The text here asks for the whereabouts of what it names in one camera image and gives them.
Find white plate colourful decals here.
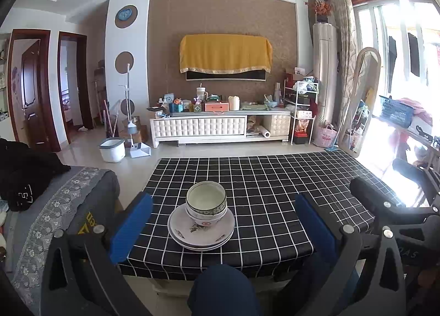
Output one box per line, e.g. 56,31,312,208
167,204,235,246

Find patterned bowl dark rim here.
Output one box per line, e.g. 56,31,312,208
186,180,227,215

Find pink floral white plate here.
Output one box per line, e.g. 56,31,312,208
169,232,233,252

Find white cream bowl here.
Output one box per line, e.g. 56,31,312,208
186,207,227,227

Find grey sofa cover with crown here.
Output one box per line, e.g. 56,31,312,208
4,166,120,315

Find black white checkered tablecloth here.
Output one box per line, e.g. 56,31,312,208
119,151,396,281

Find blue plastic basket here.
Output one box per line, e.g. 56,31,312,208
379,95,415,128

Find white mop bucket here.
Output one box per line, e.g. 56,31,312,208
98,137,125,163

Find white dustpan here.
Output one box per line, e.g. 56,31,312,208
130,142,152,159

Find pink plastic bag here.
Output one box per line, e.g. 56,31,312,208
313,125,338,149

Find white mop stand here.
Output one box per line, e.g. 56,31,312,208
122,63,137,145

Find black garment on sofa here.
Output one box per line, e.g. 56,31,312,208
1,139,71,212

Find white tufted TV cabinet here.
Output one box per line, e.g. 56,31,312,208
150,108,291,148

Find paper towel roll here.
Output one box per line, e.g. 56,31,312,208
257,125,271,139

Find white metal shelf rack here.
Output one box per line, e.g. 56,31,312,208
283,75,319,145

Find orange box on cabinet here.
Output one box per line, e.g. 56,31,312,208
204,101,229,113

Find white standing air conditioner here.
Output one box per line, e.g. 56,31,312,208
312,23,338,127

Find dark red wooden door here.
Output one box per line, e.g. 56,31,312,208
7,29,61,152

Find beige patterned curtain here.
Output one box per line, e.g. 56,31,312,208
330,0,357,128

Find yellow cloth covered television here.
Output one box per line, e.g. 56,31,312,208
179,34,273,75

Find artificial orange flowers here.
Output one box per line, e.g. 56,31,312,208
306,0,333,24

